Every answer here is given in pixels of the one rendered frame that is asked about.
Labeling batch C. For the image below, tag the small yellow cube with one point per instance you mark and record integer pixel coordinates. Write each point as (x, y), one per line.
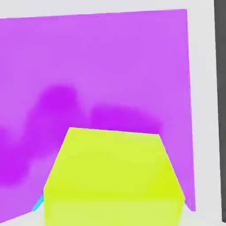
(113, 176)

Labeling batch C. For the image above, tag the small cyan cube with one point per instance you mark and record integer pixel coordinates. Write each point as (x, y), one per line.
(38, 204)

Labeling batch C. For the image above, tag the large purple box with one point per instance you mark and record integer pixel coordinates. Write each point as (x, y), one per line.
(106, 70)

